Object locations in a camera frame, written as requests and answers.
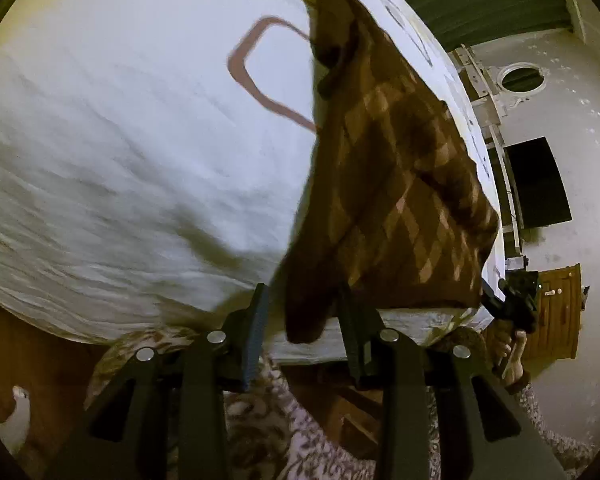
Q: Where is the white patterned bedsheet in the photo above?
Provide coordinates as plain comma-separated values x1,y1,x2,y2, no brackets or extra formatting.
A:
0,0,507,367

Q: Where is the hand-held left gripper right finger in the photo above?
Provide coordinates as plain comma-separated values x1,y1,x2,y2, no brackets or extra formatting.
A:
336,285,570,480

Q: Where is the brown checked cloth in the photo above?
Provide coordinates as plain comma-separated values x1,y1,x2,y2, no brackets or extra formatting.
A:
272,0,502,346

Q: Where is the person's right forearm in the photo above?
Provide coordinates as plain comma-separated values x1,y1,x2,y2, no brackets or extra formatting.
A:
502,371,533,397

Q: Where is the wooden cabinet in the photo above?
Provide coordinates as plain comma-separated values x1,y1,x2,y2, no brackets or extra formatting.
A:
521,263,585,362

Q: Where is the white board with round hole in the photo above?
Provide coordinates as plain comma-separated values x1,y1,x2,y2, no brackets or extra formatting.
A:
450,30,600,141

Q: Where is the person's right hand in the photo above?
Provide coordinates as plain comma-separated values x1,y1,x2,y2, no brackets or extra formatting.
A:
489,321,531,387

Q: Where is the black screen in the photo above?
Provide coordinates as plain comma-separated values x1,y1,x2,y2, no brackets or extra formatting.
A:
504,136,574,229

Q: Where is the person's patterned clothing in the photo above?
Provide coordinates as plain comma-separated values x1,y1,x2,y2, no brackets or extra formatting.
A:
84,326,598,480

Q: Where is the white metal rail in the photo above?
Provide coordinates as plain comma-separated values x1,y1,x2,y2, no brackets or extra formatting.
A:
452,44,528,266

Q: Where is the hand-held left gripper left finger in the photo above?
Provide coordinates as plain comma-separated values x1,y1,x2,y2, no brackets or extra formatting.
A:
44,282,272,480

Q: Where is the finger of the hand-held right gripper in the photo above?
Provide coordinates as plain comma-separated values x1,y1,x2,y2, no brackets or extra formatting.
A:
479,280,506,317

